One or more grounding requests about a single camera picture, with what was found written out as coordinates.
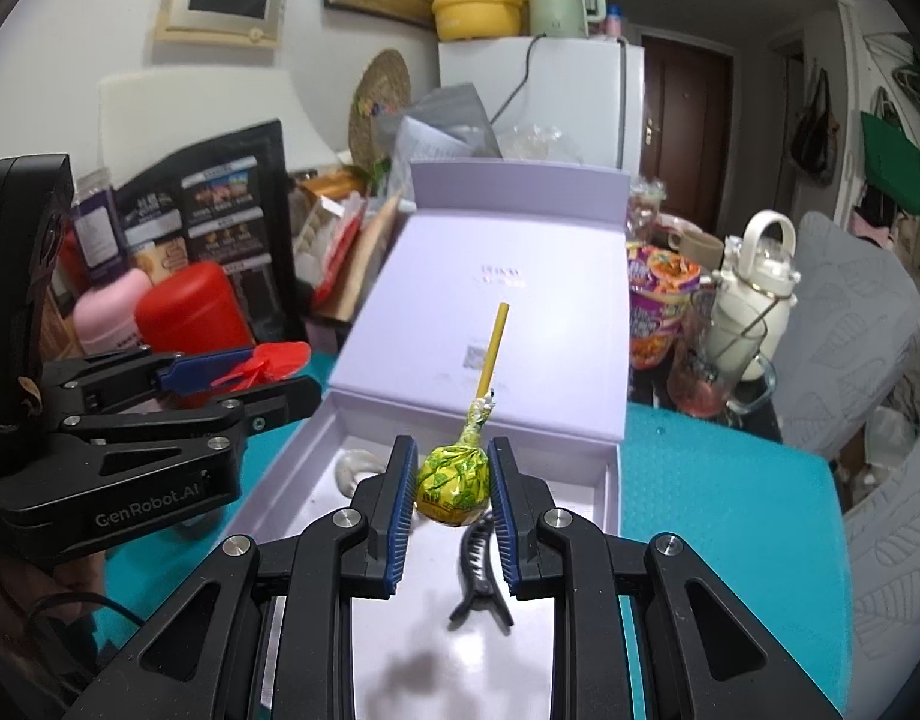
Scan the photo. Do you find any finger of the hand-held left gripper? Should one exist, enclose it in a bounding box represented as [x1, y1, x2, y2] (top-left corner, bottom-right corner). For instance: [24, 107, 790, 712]
[44, 345, 258, 410]
[53, 375, 324, 484]

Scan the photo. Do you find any glass mug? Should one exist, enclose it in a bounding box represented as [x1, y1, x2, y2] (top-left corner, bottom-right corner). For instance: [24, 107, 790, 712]
[666, 289, 780, 421]

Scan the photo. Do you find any yellow lollipop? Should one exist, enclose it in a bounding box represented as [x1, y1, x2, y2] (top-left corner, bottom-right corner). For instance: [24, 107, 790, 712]
[415, 302, 510, 527]

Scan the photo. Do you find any black hanging bag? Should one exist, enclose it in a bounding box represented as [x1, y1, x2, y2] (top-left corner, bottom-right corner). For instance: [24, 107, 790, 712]
[791, 69, 840, 185]

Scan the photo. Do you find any black snack bag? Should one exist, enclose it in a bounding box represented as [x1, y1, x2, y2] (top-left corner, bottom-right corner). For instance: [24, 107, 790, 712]
[115, 118, 300, 346]

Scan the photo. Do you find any grey hair claw clip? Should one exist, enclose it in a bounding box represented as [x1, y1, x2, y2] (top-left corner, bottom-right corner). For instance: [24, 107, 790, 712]
[335, 450, 390, 500]

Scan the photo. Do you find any white fridge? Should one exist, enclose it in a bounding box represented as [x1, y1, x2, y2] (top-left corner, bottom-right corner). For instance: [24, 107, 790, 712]
[437, 36, 647, 175]

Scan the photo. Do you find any black power cord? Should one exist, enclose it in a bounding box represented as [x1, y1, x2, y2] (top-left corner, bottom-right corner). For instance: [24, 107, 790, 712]
[490, 34, 545, 125]

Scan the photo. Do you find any green tote bag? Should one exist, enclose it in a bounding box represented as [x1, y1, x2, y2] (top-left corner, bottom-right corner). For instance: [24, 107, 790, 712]
[859, 111, 920, 215]

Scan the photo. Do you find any white thermos bottle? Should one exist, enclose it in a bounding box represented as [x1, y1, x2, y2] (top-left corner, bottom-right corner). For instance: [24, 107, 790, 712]
[703, 210, 803, 383]

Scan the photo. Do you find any wall intercom panel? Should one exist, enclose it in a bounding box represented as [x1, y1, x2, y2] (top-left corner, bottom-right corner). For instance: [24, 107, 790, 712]
[154, 0, 288, 50]

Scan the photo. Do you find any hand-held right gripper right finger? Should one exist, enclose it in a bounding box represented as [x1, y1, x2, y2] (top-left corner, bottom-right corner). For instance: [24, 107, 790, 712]
[486, 435, 843, 720]

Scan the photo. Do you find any cup noodle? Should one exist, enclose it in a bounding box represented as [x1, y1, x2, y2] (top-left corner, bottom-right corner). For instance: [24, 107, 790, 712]
[626, 244, 705, 371]

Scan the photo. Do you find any beige mug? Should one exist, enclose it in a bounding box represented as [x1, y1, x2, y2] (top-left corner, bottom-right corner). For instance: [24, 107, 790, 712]
[666, 229, 728, 265]

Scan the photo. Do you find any woven fan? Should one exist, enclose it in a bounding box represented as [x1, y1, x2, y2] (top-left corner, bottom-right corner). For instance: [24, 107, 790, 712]
[347, 49, 413, 175]

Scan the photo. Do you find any grey pouch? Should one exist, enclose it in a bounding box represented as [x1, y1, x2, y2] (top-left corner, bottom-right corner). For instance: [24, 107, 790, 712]
[396, 82, 506, 160]

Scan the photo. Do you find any pink bottle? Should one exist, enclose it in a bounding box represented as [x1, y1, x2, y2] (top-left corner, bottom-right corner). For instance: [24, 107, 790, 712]
[71, 270, 158, 358]

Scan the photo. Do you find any white gift box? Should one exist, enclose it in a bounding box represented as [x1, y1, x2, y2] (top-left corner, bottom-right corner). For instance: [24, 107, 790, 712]
[224, 159, 633, 720]

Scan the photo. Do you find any yellow pot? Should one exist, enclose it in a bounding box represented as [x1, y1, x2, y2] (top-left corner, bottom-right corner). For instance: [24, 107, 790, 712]
[431, 0, 567, 43]

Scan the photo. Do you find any black hair clip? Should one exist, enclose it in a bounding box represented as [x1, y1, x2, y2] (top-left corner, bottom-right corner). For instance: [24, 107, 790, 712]
[449, 514, 516, 628]

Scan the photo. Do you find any person's left forearm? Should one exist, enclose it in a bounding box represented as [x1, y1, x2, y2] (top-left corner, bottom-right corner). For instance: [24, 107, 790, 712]
[0, 551, 105, 720]

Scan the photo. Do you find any purple label jar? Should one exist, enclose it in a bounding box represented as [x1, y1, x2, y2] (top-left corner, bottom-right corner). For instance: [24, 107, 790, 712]
[71, 169, 131, 280]

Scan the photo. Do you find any black cable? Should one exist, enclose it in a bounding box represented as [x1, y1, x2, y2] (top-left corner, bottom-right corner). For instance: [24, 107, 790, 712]
[23, 591, 148, 691]

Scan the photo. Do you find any red canister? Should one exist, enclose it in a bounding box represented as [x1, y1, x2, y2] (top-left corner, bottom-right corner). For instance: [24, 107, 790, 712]
[134, 262, 255, 362]

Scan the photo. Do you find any brown door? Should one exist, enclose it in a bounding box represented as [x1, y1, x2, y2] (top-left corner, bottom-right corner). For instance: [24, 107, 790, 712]
[640, 34, 735, 238]

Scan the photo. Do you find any teal bubble mat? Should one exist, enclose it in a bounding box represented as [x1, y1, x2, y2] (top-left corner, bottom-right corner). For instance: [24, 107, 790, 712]
[104, 349, 851, 720]

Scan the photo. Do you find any grey leaf chair cover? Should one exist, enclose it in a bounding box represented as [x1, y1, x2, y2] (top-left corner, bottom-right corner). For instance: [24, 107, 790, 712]
[842, 405, 920, 691]
[771, 211, 920, 466]

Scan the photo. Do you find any red white snack packet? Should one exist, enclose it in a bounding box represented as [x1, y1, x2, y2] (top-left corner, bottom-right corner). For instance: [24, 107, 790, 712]
[295, 172, 402, 317]

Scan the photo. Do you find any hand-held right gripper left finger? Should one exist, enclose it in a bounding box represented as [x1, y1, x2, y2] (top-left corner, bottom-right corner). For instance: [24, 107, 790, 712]
[66, 435, 420, 720]

